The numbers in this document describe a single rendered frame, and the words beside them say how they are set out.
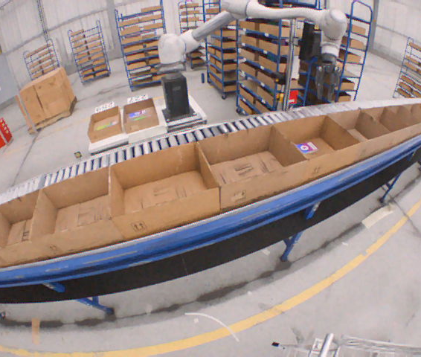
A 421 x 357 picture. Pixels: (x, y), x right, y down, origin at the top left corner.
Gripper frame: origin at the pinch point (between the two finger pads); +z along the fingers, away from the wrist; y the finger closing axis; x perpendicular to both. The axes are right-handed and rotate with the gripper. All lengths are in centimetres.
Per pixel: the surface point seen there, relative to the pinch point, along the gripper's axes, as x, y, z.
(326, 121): -22.1, 9.2, 10.8
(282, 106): -48, 70, 1
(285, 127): 4.1, 17.6, 21.1
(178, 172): 52, 34, 53
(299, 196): 15, -8, 49
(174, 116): 31, 109, 27
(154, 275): 66, 17, 99
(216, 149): 38, 27, 39
